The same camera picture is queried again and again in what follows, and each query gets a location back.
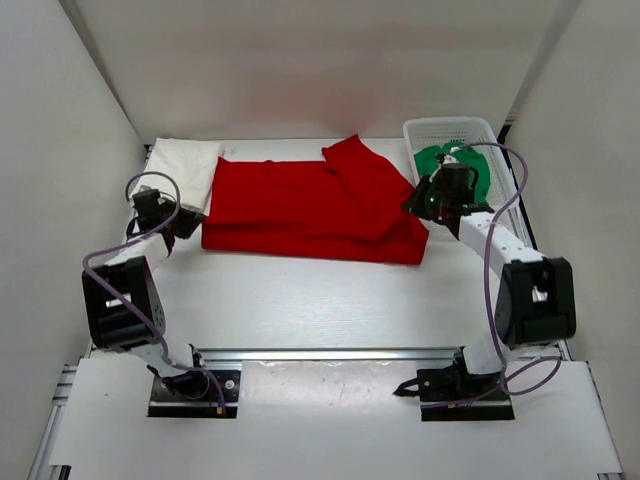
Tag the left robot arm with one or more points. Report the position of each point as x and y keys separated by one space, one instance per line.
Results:
x=123 y=306

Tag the white t shirt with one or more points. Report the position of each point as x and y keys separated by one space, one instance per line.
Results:
x=191 y=164

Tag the red t shirt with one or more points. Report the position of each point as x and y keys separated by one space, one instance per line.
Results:
x=344 y=206

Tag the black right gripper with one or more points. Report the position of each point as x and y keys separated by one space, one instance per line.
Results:
x=416 y=205

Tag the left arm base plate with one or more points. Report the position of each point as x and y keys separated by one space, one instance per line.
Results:
x=201 y=401

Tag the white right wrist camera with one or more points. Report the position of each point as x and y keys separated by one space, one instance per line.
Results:
x=445 y=159

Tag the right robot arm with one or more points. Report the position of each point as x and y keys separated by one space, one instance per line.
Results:
x=535 y=304

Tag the white plastic basket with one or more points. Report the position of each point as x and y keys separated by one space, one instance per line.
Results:
x=425 y=138

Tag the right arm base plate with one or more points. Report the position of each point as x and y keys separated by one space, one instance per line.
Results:
x=447 y=395

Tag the aluminium frame rail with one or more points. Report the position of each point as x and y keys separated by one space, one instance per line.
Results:
x=328 y=354

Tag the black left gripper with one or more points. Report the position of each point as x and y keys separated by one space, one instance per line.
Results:
x=191 y=220

